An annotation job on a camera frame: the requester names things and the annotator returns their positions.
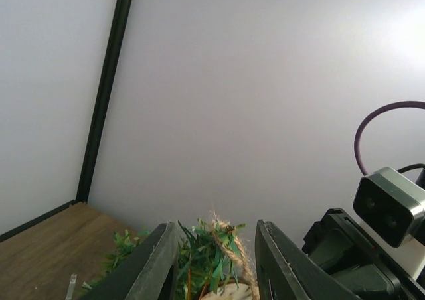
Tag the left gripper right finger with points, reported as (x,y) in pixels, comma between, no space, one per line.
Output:
(285,272)

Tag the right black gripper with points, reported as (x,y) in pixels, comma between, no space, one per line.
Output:
(348,254)

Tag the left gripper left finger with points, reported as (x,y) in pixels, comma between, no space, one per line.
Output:
(150,272)

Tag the small green christmas tree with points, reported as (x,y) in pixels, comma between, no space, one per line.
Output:
(196,256)

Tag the brown heart ornament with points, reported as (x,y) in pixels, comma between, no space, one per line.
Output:
(234,265)

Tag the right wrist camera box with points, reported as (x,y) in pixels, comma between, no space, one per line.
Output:
(391,209)

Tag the black frame post left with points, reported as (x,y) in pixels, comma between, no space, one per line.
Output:
(110,64)

